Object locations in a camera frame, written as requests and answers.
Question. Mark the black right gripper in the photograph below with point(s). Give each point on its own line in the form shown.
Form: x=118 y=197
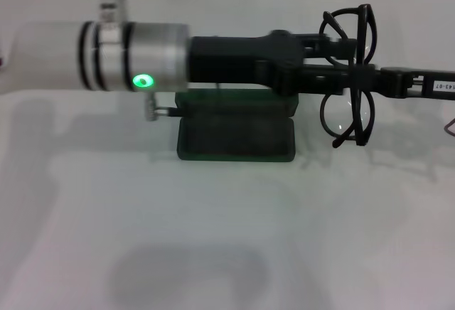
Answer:
x=426 y=86

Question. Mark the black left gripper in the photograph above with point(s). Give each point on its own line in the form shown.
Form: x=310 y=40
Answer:
x=231 y=59

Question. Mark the black glasses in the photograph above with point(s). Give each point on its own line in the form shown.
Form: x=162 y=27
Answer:
x=362 y=118

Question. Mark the green glasses case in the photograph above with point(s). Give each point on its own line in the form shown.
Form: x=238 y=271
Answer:
x=234 y=136

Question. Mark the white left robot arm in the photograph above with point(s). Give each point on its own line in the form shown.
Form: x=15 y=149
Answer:
x=42 y=57

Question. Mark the silver camera mount bracket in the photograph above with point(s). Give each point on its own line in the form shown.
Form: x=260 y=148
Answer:
x=110 y=8

